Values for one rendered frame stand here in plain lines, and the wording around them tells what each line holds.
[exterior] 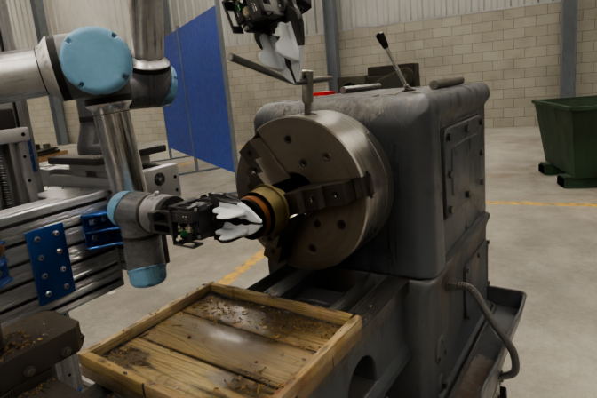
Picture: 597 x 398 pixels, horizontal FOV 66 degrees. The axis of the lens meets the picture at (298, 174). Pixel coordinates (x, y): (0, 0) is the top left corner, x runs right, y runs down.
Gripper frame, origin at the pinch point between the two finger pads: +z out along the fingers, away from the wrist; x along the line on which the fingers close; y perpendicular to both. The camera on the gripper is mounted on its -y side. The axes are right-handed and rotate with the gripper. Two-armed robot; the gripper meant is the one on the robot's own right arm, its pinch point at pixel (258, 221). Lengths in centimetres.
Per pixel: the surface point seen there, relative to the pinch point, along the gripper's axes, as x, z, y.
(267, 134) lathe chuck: 12.6, -8.8, -15.7
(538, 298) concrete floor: -108, 15, -212
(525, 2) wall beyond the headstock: 141, -117, -1011
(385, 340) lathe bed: -30.3, 11.8, -21.0
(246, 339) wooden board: -19.2, -0.9, 5.3
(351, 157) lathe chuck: 8.2, 9.7, -15.9
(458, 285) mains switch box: -27, 20, -45
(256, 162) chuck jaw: 8.1, -7.4, -9.8
